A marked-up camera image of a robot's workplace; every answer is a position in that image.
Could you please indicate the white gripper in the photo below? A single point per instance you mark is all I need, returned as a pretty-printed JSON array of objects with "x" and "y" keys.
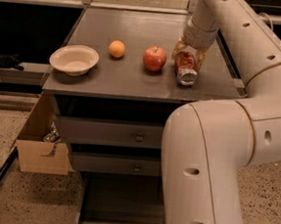
[{"x": 198, "y": 38}]

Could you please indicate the red coke can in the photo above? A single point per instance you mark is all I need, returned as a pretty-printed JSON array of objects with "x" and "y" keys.
[{"x": 185, "y": 68}]

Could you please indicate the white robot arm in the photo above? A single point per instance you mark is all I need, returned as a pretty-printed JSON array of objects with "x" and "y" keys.
[{"x": 206, "y": 142}]

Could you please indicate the grey drawer cabinet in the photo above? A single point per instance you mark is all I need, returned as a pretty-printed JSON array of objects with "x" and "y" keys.
[{"x": 121, "y": 88}]

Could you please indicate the top grey drawer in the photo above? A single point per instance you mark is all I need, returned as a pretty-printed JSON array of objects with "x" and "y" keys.
[{"x": 80, "y": 130}]

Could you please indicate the middle grey drawer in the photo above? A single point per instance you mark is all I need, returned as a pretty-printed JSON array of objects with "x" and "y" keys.
[{"x": 140, "y": 166}]

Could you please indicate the open bottom grey drawer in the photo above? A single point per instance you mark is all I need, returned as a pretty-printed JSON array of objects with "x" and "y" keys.
[{"x": 120, "y": 199}]

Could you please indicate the red apple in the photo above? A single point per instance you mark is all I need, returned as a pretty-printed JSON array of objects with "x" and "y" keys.
[{"x": 154, "y": 58}]

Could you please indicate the orange fruit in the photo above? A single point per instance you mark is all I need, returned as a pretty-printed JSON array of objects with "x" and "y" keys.
[{"x": 116, "y": 49}]

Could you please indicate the white bowl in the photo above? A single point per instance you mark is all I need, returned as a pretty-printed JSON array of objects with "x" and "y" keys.
[{"x": 74, "y": 59}]

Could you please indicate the cardboard box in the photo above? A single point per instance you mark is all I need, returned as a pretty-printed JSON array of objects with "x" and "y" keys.
[{"x": 39, "y": 146}]

